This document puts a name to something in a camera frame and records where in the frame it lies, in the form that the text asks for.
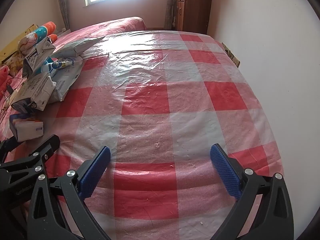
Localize pink love bedspread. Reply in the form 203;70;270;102
0;17;147;160

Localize grey foil bag with text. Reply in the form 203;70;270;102
49;56;84;103

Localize black cable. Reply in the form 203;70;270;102
0;76;27;120

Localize grey curtain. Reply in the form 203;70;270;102
56;0;72;30

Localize pink lettered folded blanket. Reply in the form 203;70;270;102
0;65;11;93

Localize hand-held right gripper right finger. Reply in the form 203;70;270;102
209;143;294;240

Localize tan cardboard pieces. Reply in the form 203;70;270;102
221;42;241;68

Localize small white box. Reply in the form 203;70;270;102
9;114;44;142

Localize red checkered plastic tablecloth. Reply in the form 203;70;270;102
42;30;284;240

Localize floral yellow pillow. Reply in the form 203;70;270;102
0;52;24;73

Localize white printed carton box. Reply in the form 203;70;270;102
11;72;57;112

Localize plain grey foil bag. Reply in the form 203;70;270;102
51;36;105;58

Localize brown wooden cabinet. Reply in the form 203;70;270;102
174;0;213;35

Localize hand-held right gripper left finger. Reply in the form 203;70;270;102
27;146;112;240

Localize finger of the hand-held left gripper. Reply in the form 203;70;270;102
0;138;20;162
0;134;61;178

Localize white milk carton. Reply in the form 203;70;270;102
22;36;55;78

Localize yellow headboard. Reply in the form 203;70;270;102
0;24;38;63

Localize striped curtain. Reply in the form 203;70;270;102
165;0;176;30

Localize white blue printed pouch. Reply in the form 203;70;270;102
40;56;83;77

